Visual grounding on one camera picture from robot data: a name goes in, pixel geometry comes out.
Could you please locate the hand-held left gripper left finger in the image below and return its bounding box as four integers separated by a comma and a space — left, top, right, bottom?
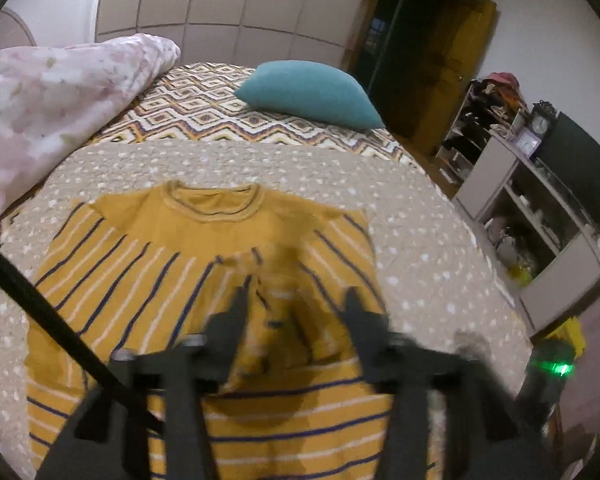
34, 287, 252, 480

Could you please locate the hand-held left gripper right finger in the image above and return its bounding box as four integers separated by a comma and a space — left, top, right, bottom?
344, 287, 561, 480

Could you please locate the yellow striped sweater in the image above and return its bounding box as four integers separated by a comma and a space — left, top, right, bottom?
25, 180, 446, 480

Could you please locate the pile of clothes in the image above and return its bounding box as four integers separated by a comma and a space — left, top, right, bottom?
472, 72, 529, 112

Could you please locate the yellow bag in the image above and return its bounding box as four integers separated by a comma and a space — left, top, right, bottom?
544, 316, 587, 362

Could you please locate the beige spotted quilt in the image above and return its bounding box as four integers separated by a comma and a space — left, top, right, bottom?
0, 137, 536, 480

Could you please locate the white shelf unit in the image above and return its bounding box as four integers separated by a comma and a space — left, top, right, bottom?
437, 80, 600, 333

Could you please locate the black television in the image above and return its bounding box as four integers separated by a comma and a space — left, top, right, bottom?
535, 110, 600, 235

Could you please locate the zigzag patterned bedspread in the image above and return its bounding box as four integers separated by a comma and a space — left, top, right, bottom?
0, 62, 421, 241

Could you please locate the teal pillow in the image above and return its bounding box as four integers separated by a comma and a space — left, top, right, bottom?
234, 60, 387, 131

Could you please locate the dark table clock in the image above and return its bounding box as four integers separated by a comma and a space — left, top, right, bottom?
530, 102, 561, 137

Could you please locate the yellow wooden door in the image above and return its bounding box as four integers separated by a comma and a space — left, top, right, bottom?
410, 0, 498, 157

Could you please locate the pink floral duvet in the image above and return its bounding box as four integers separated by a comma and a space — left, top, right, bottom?
0, 32, 182, 223

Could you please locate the beige wardrobe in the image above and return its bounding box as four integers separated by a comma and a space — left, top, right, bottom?
95, 0, 381, 68

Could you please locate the rounded pink headboard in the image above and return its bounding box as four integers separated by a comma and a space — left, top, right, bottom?
0, 7, 36, 56

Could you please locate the black cable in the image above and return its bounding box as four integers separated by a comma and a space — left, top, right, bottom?
0, 236, 161, 433

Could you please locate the purple photo frame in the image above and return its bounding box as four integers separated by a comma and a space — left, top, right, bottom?
512, 127, 544, 159

